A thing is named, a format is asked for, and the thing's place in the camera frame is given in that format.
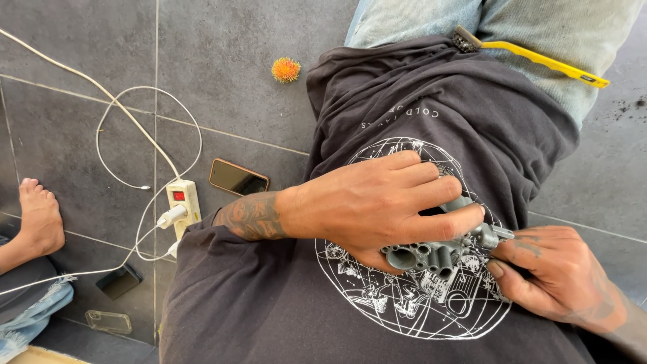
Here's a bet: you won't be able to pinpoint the clear phone case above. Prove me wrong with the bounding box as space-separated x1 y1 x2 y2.
84 310 133 335

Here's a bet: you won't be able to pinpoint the person's left hand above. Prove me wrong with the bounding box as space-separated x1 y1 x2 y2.
276 150 486 277

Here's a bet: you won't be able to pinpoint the person's light blue jeans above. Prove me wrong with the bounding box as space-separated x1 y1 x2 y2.
344 0 646 131

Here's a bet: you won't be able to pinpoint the black phone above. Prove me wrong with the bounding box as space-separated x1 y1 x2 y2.
95 264 144 301

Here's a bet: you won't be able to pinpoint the yellow handled wire brush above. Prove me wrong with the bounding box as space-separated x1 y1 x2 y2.
451 25 611 90

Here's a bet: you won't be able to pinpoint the white power strip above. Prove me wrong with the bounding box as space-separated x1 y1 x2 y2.
166 179 202 241

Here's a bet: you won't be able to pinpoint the person's black printed shirt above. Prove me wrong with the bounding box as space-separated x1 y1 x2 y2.
159 34 596 364

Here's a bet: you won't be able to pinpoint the orange spiky rambutan fruit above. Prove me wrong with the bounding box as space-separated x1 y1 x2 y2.
271 57 302 84

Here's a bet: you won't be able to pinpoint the tan cardboard sheet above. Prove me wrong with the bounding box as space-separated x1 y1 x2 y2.
7 346 92 364

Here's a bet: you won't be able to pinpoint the phone in brown case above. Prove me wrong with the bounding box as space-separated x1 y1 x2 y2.
209 158 270 197

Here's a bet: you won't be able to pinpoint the long thin white cable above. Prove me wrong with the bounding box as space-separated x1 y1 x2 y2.
0 225 175 297

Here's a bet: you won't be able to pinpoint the thin white looped cable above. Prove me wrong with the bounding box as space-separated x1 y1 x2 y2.
95 86 203 262

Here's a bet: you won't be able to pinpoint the person's right hand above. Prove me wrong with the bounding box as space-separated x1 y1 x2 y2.
487 225 628 335

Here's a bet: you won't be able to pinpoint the thick white power cord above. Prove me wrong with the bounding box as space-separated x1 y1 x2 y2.
0 28 181 182

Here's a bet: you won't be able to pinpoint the grey metal carburetor body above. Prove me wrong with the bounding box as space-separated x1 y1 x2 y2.
380 196 516 282

